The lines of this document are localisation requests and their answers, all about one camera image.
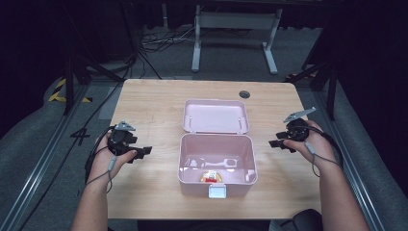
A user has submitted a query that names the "grey cable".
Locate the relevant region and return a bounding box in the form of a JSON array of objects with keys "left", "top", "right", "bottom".
[
  {"left": 303, "top": 140, "right": 343, "bottom": 178},
  {"left": 84, "top": 155, "right": 118, "bottom": 194}
]

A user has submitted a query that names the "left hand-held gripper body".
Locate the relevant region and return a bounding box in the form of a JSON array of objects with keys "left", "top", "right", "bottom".
[{"left": 107, "top": 120, "right": 140, "bottom": 158}]

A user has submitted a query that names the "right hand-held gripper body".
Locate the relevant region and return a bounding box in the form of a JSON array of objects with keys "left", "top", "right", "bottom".
[{"left": 282, "top": 107, "right": 318, "bottom": 142}]

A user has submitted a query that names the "yellow black hazard tape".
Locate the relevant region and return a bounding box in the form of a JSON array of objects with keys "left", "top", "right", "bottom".
[{"left": 47, "top": 78, "right": 94, "bottom": 104}]

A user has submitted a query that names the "black cable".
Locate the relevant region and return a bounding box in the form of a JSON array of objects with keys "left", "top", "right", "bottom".
[
  {"left": 299, "top": 124, "right": 344, "bottom": 168},
  {"left": 83, "top": 125, "right": 115, "bottom": 185}
]

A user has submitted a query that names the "bundle of floor cables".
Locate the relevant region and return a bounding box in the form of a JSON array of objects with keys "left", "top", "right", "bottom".
[{"left": 139, "top": 27, "right": 197, "bottom": 54}]

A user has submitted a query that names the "pink plastic box with lid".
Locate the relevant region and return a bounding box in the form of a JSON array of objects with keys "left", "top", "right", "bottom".
[{"left": 177, "top": 98, "right": 259, "bottom": 200}]

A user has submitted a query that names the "black rounded object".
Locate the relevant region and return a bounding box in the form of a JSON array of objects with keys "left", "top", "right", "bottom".
[{"left": 281, "top": 208, "right": 323, "bottom": 231}]

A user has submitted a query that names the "black tripod stand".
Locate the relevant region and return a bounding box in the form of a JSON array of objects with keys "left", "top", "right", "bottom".
[
  {"left": 287, "top": 61, "right": 339, "bottom": 122},
  {"left": 62, "top": 52, "right": 127, "bottom": 116}
]

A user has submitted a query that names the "small red yellow toy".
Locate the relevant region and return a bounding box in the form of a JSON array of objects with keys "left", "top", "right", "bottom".
[{"left": 200, "top": 170, "right": 224, "bottom": 185}]

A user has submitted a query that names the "person's left hand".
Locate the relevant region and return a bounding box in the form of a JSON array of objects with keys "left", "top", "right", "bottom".
[{"left": 87, "top": 131, "right": 138, "bottom": 189}]

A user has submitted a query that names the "metal floor rail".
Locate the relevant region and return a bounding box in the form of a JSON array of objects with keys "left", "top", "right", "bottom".
[
  {"left": 313, "top": 90, "right": 388, "bottom": 231},
  {"left": 0, "top": 85, "right": 89, "bottom": 231}
]

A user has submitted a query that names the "white metal stand frame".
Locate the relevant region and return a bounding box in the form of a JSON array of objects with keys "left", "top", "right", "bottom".
[{"left": 191, "top": 4, "right": 284, "bottom": 76}]

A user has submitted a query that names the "person's right hand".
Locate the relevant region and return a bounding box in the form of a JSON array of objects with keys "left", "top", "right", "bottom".
[{"left": 283, "top": 119, "right": 339, "bottom": 174}]

